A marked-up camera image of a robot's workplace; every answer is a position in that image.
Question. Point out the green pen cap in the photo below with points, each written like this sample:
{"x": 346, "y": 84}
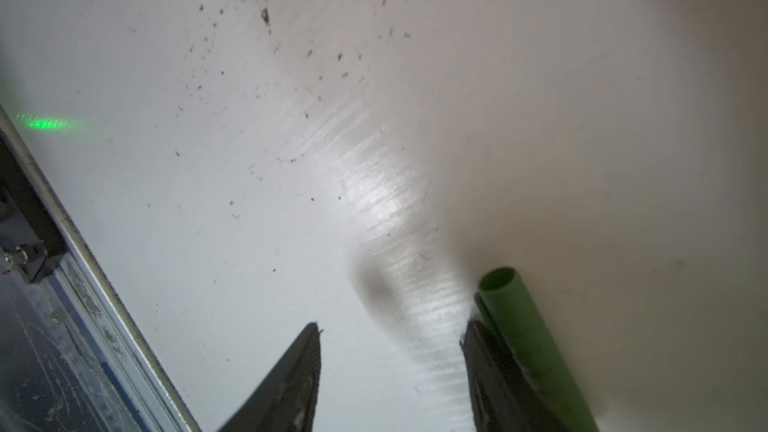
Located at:
{"x": 510, "y": 314}

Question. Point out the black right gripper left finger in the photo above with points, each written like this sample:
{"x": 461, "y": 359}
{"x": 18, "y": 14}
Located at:
{"x": 286, "y": 398}

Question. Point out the aluminium cage frame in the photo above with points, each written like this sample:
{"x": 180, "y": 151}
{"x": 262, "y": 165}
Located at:
{"x": 72, "y": 358}

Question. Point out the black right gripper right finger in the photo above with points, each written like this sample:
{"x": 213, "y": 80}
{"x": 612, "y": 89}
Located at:
{"x": 501, "y": 398}

